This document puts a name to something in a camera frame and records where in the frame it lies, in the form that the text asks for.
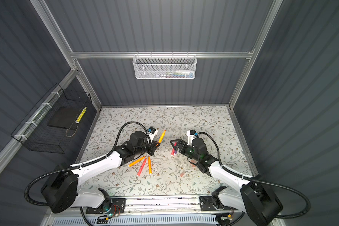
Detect yellow orange marker pen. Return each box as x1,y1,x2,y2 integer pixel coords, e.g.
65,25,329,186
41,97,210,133
148,156,153,174

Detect white wire mesh basket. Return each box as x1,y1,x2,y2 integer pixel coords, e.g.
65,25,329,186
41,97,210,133
132,56,197,80

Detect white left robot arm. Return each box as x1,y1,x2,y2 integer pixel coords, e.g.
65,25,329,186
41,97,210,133
41,127,160,213

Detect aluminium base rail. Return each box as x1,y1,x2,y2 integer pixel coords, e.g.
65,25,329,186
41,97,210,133
86,194,235,215

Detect black foam block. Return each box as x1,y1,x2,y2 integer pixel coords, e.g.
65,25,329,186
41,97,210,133
47,107,80,130

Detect black wire basket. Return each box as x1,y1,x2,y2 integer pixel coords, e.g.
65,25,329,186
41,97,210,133
11,86,91,154

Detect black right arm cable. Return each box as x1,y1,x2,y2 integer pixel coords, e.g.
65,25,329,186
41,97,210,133
197,131,311,219

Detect pens in white basket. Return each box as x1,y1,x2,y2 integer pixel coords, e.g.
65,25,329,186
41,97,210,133
151,70,195,79

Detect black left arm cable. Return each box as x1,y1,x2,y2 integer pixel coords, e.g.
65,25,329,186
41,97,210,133
24,121,151,207

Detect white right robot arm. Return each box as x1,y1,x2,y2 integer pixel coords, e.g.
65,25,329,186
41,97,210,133
170,138,283,226

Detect white vented cable duct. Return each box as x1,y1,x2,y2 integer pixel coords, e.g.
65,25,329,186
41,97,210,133
52,214,218,226

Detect pink red marker pen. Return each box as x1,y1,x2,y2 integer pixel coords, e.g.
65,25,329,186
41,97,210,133
171,142,177,156

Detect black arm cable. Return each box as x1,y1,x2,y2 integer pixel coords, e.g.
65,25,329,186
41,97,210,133
24,121,151,207
197,131,311,219

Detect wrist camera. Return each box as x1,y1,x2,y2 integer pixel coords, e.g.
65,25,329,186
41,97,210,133
186,130,198,146
148,126,158,143

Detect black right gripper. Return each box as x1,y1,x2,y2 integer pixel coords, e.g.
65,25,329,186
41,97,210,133
171,139,201,163

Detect yellow marker in basket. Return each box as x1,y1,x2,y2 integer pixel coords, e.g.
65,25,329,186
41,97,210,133
75,107,87,124

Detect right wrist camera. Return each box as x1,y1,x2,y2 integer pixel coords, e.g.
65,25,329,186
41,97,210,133
186,130,198,146

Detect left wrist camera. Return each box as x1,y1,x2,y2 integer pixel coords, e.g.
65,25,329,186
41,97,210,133
148,126,158,143

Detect bright orange marker pen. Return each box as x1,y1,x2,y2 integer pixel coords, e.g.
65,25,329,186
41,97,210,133
158,130,166,144

